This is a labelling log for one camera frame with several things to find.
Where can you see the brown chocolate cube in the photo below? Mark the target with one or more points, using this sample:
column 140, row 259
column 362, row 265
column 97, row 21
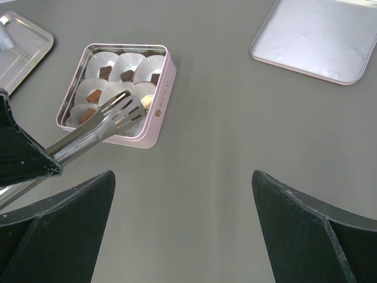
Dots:
column 87, row 115

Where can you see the brown chocolate piece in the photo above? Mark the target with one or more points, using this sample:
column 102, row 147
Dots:
column 94, row 96

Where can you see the dark chocolate block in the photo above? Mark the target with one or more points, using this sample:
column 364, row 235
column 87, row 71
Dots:
column 105, row 72

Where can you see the silver tin lid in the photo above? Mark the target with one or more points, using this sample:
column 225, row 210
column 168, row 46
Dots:
column 328, row 40

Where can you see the dark chocolate cube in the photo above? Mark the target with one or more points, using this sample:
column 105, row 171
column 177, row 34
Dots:
column 155, row 78

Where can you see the silver metal tray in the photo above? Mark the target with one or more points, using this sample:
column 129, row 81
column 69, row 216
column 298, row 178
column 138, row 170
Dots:
column 23, row 46

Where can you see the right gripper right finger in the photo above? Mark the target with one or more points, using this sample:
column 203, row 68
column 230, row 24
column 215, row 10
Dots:
column 309, row 240

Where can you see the dark chocolate piece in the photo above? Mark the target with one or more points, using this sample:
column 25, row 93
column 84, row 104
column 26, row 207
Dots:
column 127, row 76

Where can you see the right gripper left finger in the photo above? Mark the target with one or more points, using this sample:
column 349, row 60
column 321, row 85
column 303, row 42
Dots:
column 57, row 239

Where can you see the metal tongs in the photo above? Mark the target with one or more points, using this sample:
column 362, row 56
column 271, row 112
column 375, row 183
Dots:
column 115, row 116

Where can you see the white chocolate piece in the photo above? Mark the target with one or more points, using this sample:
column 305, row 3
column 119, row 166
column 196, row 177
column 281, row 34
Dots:
column 147, row 101

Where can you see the pink chocolate tin box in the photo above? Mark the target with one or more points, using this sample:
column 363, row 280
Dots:
column 144, row 60

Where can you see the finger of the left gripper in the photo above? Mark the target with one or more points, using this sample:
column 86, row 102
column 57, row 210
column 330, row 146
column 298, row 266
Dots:
column 22, row 158

